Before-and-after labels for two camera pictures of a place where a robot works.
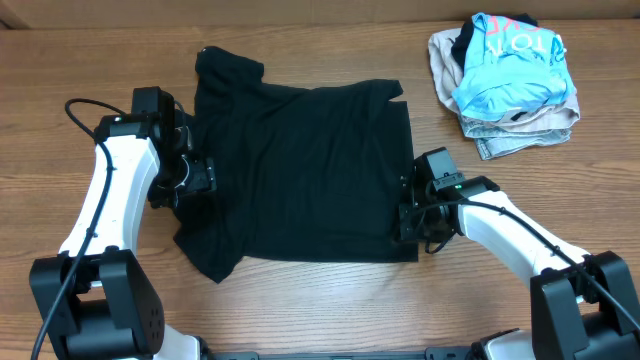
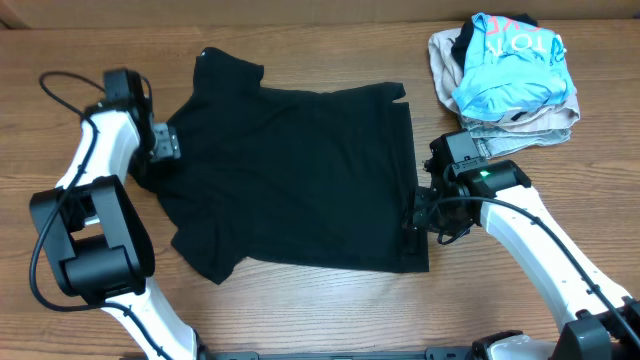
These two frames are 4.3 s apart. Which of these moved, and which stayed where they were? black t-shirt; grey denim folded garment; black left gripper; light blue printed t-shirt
Moved: black left gripper
Stayed: black t-shirt; grey denim folded garment; light blue printed t-shirt
